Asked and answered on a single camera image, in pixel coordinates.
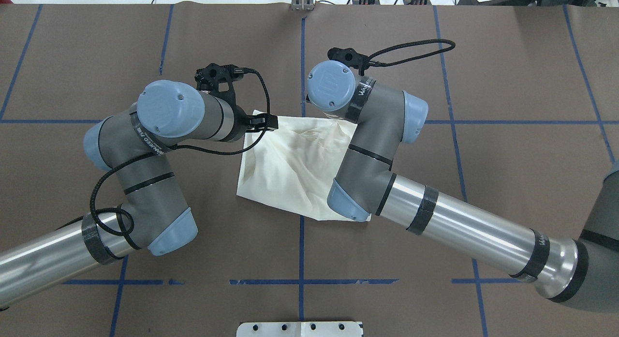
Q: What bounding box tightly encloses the white mounting plate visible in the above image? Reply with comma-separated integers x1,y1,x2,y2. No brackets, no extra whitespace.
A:
236,320,364,337

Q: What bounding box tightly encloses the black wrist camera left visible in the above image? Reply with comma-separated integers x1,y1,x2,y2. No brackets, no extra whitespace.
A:
194,62,256,106

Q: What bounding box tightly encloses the aluminium frame post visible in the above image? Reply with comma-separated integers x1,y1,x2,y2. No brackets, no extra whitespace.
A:
291,0,315,12

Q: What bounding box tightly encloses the cream long-sleeve cat shirt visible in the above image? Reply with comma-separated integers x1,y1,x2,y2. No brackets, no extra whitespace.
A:
236,116,356,221

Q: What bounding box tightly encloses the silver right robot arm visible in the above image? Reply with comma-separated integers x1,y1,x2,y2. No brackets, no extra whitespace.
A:
307,61,619,313

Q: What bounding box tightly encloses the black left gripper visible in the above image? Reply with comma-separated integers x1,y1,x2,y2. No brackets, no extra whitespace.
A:
227,105,279,142

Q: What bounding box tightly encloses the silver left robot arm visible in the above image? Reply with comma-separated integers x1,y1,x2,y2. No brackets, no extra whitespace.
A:
1,80,277,310

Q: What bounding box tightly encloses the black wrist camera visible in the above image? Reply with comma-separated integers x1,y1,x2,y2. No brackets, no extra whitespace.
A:
194,62,256,106
327,47,370,73

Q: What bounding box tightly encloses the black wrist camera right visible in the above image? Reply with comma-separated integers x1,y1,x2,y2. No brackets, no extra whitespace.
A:
327,47,370,73

